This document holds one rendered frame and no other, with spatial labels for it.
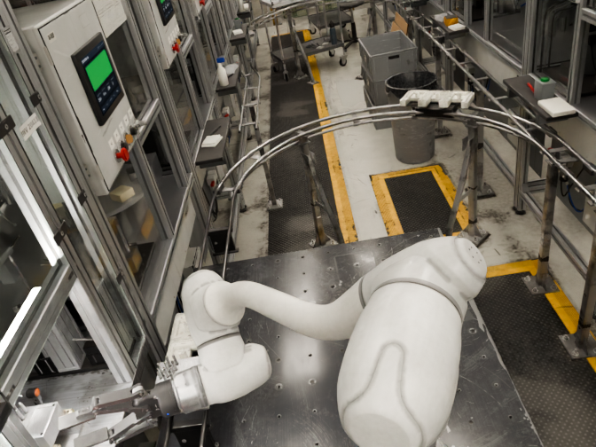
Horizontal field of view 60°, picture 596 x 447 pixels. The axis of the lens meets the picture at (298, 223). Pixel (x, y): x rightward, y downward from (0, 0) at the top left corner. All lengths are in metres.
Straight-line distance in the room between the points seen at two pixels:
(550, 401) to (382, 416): 1.93
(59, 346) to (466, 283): 1.20
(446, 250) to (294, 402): 1.02
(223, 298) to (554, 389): 1.75
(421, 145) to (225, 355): 3.13
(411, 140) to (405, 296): 3.38
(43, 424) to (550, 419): 1.86
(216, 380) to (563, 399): 1.71
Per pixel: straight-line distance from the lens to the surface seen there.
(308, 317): 0.94
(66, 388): 1.68
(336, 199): 3.79
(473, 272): 0.74
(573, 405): 2.52
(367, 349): 0.64
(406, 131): 4.01
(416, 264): 0.74
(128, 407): 1.19
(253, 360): 1.16
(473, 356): 1.74
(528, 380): 2.57
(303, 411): 1.64
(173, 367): 1.52
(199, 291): 1.17
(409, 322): 0.65
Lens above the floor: 1.98
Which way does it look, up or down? 33 degrees down
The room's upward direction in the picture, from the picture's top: 12 degrees counter-clockwise
